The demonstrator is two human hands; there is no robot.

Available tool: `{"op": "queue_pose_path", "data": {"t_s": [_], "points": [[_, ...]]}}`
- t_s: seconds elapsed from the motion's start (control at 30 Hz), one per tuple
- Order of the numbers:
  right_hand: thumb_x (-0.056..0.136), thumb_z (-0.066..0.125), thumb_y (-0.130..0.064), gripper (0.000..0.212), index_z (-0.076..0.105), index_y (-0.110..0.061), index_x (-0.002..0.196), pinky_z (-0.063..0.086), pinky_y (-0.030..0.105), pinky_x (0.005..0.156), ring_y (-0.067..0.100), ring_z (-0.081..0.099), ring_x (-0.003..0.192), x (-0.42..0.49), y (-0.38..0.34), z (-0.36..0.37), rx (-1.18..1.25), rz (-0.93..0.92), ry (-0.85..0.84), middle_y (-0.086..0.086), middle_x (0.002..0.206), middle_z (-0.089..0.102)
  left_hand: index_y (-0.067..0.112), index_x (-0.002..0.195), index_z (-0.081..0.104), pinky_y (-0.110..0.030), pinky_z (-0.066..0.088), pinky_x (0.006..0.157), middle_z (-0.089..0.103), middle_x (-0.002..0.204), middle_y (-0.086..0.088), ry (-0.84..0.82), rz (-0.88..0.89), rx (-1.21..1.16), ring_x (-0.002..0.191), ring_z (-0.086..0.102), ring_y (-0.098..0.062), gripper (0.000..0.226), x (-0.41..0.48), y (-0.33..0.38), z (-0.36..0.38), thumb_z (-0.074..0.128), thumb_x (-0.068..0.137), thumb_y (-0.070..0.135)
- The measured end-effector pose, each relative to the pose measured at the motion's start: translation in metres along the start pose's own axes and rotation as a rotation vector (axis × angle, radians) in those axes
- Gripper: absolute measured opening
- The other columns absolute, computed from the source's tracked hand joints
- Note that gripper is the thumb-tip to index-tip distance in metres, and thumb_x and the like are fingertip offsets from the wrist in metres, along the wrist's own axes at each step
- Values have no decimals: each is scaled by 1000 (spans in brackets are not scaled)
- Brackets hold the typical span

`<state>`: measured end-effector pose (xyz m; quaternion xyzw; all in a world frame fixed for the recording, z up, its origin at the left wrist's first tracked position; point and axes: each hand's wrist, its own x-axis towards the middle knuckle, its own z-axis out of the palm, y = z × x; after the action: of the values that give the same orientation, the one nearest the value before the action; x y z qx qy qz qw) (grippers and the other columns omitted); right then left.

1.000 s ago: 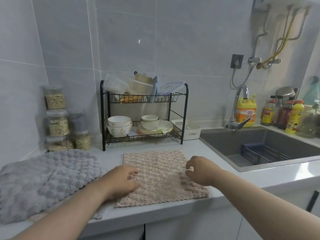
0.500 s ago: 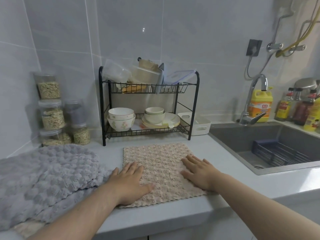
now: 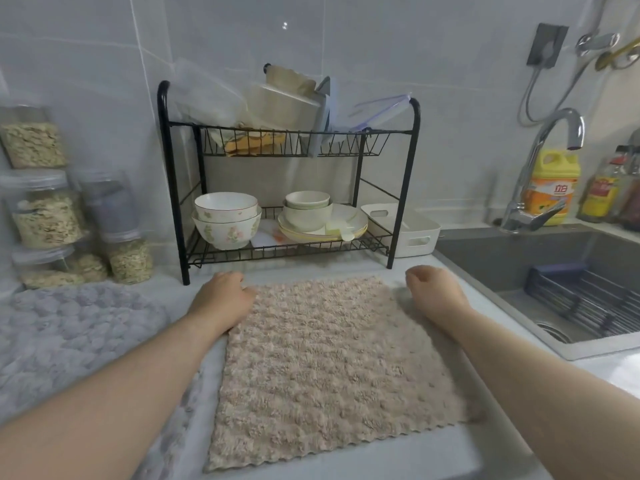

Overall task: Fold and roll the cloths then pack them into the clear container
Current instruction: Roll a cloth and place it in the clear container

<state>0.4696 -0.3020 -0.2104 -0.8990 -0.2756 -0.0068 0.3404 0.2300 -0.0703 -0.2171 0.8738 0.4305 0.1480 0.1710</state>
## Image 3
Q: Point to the white plastic basket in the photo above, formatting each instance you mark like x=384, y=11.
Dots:
x=420, y=239

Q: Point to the yellow detergent bottle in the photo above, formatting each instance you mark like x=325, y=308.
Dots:
x=552, y=189

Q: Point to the black wall socket with plug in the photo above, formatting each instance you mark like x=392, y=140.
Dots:
x=547, y=44

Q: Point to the yellow label sauce bottle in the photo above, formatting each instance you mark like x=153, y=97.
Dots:
x=600, y=194

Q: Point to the grey plastic lid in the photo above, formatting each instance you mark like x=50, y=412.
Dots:
x=320, y=124

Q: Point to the blue sink drain rack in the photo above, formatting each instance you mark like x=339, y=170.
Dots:
x=555, y=274

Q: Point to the yellow dish cloth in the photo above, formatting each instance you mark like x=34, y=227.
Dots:
x=252, y=143

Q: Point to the chrome water valve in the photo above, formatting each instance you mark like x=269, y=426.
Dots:
x=597, y=42

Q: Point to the person's left forearm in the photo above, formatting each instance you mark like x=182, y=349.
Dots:
x=100, y=409

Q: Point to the person's right hand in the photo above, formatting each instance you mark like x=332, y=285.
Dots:
x=440, y=294

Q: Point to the chrome faucet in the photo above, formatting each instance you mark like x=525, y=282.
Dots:
x=517, y=219

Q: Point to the blue rimmed container lid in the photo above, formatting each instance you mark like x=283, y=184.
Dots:
x=375, y=114

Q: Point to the pale green rice paddle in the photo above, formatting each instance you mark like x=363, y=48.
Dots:
x=345, y=233

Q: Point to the beige checked towel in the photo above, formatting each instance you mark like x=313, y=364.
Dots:
x=325, y=369

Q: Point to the tan lid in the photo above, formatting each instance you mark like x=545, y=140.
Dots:
x=290, y=79

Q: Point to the pile of fluffy cloths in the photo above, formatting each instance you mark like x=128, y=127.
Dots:
x=75, y=319

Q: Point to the short clear plastic jar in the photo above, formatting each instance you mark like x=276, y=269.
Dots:
x=42, y=264

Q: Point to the small white bowl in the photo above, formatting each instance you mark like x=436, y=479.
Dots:
x=307, y=219
x=307, y=198

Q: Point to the small bowls on plates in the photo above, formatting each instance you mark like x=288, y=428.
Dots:
x=300, y=237

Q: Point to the group of condiment bottles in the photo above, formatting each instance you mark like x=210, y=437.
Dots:
x=632, y=209

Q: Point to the small clear jar of oats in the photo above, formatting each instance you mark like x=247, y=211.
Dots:
x=130, y=262

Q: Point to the grey kitchen sink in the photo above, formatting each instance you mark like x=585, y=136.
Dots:
x=480, y=259

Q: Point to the clear plastic food container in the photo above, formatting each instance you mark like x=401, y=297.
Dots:
x=205, y=99

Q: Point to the clear jar grey contents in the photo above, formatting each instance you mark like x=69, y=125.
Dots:
x=107, y=209

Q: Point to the person's right forearm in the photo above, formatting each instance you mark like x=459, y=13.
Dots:
x=550, y=394

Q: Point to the person's left hand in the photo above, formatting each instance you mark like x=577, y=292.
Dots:
x=222, y=304

